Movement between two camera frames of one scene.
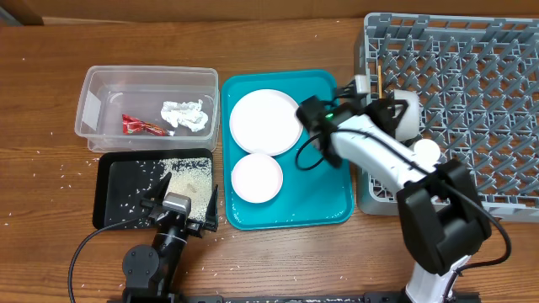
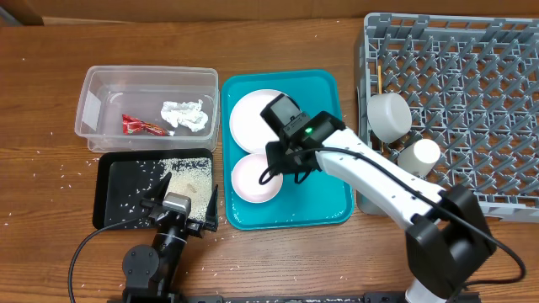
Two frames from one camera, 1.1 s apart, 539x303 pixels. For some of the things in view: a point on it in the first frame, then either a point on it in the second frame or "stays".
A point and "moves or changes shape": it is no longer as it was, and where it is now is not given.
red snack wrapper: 132,126 stays
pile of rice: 191,177 stays
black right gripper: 382,113 -> 278,163
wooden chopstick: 380,82 stays
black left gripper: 156,193 stays
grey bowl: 408,126 moves or changes shape
